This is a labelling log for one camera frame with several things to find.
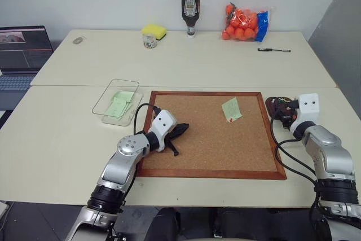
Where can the open laptop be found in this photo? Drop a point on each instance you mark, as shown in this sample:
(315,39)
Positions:
(19,60)

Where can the wood framed cork board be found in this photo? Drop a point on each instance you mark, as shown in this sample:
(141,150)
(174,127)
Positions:
(208,139)

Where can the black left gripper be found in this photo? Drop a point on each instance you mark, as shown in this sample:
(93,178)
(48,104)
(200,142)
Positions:
(172,133)

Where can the bag of oranges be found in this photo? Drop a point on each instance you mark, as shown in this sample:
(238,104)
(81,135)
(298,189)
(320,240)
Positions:
(244,23)

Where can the green sticky note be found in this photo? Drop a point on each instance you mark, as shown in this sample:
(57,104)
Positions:
(123,96)
(116,108)
(231,109)

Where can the clear plastic box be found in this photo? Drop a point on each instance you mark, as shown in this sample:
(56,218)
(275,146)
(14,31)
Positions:
(117,105)

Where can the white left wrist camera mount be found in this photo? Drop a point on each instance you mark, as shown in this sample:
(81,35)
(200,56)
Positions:
(163,126)

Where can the white object at floor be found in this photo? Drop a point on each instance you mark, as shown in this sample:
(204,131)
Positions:
(2,210)

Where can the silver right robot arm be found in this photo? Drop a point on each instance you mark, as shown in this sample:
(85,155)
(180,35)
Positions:
(327,150)

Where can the yellow sponge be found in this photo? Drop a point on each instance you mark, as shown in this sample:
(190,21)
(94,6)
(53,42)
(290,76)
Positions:
(154,30)

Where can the small glass jar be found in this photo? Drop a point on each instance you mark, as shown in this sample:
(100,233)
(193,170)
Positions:
(149,41)

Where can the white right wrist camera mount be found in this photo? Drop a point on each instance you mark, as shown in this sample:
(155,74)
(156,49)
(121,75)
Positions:
(309,107)

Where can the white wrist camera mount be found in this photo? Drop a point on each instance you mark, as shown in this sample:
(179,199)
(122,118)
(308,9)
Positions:
(163,126)
(309,107)

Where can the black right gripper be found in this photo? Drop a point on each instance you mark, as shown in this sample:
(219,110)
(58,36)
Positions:
(288,114)

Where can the dark rounded shape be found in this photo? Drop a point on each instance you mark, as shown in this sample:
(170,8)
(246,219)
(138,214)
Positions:
(165,224)

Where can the black pen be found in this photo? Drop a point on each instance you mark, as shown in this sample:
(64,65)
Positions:
(273,50)

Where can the red pushpin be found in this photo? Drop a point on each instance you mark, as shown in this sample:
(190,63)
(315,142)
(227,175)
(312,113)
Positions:
(230,120)

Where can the brown sauce bottle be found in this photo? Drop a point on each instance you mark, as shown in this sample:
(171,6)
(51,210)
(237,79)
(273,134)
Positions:
(190,9)

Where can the round grey disc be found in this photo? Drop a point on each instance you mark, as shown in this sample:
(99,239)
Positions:
(79,40)

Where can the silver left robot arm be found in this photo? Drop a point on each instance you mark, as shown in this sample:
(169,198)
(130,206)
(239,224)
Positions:
(124,164)

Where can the dark brown tray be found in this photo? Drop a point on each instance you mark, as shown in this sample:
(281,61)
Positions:
(273,105)

